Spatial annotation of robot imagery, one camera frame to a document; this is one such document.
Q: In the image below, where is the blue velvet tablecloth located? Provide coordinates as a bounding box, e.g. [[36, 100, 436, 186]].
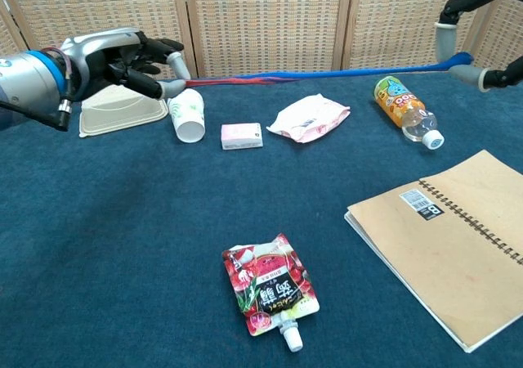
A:
[[0, 71, 523, 368]]

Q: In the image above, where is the red blue stretchy band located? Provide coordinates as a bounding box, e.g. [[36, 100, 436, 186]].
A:
[[184, 52, 476, 89]]

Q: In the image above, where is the beige lidded takeout container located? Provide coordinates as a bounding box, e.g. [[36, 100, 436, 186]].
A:
[[78, 84, 170, 139]]

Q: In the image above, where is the red spouted drink pouch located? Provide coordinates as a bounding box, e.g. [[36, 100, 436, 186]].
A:
[[221, 232, 321, 352]]

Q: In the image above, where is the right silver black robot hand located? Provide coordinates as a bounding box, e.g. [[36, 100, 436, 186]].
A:
[[411, 0, 523, 94]]

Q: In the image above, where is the black cable with metal connector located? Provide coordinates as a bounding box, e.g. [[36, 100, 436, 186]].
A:
[[0, 96, 74, 133]]

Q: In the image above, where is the brown spiral notebook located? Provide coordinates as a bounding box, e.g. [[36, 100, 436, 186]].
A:
[[343, 149, 523, 354]]

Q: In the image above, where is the orange label plastic bottle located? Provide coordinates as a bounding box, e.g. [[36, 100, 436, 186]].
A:
[[372, 75, 445, 151]]

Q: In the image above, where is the small pink tissue pack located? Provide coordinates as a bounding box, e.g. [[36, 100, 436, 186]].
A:
[[221, 122, 265, 151]]

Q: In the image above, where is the white paper cup green print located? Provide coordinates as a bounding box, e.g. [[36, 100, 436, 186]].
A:
[[167, 88, 206, 144]]

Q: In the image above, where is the pink white wet wipes pack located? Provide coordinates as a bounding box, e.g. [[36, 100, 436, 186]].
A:
[[266, 93, 351, 144]]

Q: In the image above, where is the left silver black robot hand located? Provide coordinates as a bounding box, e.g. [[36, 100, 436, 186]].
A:
[[59, 27, 192, 102]]

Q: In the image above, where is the woven rattan folding screen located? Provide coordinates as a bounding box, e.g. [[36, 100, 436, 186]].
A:
[[0, 0, 523, 86]]

